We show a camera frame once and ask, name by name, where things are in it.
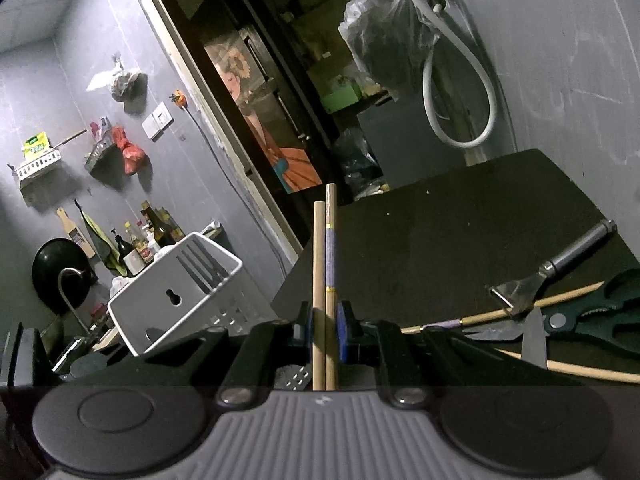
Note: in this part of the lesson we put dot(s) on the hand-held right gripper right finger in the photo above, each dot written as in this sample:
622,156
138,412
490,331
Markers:
342,332

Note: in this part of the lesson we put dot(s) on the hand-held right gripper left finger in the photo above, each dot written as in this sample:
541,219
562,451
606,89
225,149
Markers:
309,332

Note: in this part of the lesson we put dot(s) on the plain wooden chopstick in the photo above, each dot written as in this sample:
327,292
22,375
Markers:
590,370
319,260

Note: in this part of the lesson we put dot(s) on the white perforated utensil basket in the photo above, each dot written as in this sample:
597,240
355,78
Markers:
150,310

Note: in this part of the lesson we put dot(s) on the metal peeler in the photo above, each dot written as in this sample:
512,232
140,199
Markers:
575,250

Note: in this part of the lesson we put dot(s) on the curved metal faucet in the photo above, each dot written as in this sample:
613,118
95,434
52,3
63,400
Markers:
60,295

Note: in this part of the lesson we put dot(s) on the black wok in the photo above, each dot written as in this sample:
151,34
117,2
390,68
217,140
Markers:
50,270

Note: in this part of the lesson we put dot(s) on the white cloth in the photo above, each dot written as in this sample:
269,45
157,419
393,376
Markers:
120,285

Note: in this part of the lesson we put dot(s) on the wooden paddle board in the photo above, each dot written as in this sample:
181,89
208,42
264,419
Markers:
77,237

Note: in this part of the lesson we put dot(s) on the green cloth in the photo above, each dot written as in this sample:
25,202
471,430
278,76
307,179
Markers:
102,250

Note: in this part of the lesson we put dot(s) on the row of sauce bottles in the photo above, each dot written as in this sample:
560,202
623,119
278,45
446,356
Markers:
131,255

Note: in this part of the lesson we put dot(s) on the black plastic bag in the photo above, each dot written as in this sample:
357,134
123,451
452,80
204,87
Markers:
357,160

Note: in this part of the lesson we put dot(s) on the door poster with sunflower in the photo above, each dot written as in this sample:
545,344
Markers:
280,160

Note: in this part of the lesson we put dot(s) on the grey cabinet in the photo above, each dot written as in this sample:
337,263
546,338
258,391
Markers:
410,150

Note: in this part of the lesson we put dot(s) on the green yellow packet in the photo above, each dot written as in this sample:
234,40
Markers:
36,144

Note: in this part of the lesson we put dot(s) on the wooden stick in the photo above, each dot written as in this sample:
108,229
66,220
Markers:
70,137

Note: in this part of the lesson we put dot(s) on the red plastic bag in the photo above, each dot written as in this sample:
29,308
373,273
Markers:
132,157

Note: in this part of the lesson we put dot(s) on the green box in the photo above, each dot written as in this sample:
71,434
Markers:
340,97

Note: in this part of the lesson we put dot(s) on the black kitchen scissors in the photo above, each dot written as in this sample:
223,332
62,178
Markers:
590,320

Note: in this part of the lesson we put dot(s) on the orange plug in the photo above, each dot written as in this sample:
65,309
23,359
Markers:
180,99

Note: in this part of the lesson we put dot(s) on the clear hanging plastic bag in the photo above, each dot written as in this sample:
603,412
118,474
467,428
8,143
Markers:
120,82

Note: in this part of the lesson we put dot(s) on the clear plastic bag dark contents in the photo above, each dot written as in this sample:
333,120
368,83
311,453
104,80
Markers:
385,45

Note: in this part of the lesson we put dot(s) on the wooden storage shelf unit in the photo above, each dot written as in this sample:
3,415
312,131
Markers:
320,35

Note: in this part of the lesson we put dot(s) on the dark wooden door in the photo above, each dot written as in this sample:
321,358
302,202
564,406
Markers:
217,7

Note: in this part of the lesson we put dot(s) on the white wall rack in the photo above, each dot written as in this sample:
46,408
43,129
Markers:
37,166

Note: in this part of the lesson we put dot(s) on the white wall switch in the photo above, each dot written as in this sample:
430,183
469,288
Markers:
157,120

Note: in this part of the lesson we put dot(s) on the pale wooden door frame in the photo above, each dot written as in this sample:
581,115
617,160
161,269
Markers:
202,87

